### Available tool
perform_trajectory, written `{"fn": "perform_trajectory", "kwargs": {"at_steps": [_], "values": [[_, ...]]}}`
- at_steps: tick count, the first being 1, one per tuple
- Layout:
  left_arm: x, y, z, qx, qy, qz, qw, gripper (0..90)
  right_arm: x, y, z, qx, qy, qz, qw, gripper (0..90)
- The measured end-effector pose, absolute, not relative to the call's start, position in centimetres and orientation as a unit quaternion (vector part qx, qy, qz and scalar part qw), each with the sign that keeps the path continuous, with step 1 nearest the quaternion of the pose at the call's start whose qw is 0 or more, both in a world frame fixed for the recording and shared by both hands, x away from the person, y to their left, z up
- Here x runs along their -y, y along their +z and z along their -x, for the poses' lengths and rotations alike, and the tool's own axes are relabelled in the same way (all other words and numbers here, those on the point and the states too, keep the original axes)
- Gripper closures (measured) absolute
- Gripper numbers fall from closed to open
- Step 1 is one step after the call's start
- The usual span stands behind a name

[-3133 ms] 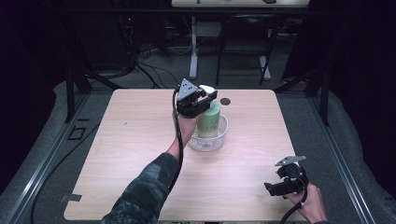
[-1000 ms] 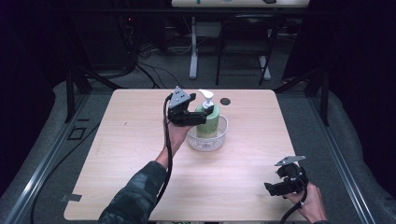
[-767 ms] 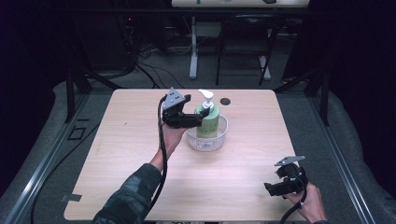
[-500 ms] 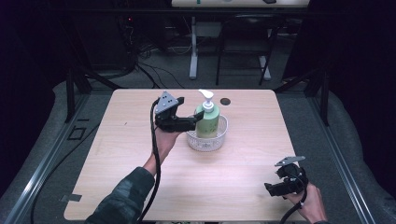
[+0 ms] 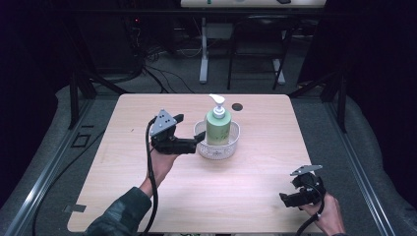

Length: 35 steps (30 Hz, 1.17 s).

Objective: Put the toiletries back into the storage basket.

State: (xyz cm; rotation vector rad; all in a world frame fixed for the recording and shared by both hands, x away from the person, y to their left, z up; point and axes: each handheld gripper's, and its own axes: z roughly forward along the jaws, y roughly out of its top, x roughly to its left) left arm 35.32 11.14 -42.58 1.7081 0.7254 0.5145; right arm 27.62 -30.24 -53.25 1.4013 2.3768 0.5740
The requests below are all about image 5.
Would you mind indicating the green pump soap bottle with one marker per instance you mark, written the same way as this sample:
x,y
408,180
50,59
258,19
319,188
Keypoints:
x,y
218,128

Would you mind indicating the black table grommet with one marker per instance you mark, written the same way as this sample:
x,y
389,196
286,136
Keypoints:
x,y
237,106

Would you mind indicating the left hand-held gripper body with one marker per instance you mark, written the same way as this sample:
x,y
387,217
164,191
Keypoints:
x,y
167,141

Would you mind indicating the grey tape strip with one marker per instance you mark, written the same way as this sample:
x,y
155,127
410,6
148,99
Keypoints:
x,y
75,208

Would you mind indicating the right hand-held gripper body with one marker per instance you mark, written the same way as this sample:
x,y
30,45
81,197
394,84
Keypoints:
x,y
308,190

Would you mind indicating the black tape square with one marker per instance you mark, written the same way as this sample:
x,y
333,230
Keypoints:
x,y
73,141

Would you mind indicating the person's right hand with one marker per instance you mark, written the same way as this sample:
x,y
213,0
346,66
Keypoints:
x,y
327,216

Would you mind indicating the person's left hand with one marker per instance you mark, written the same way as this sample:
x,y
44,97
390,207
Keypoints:
x,y
160,170

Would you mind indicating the aluminium rail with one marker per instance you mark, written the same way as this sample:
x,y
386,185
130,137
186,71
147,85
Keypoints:
x,y
360,177
39,183

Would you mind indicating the black metal stand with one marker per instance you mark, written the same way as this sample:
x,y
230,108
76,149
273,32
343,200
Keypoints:
x,y
73,95
342,98

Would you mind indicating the white plastic basket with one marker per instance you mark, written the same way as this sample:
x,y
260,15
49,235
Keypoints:
x,y
218,150

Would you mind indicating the white desk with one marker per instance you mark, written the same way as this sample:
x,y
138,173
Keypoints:
x,y
204,49

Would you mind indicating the black chair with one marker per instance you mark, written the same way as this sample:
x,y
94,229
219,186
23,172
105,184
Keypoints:
x,y
262,29

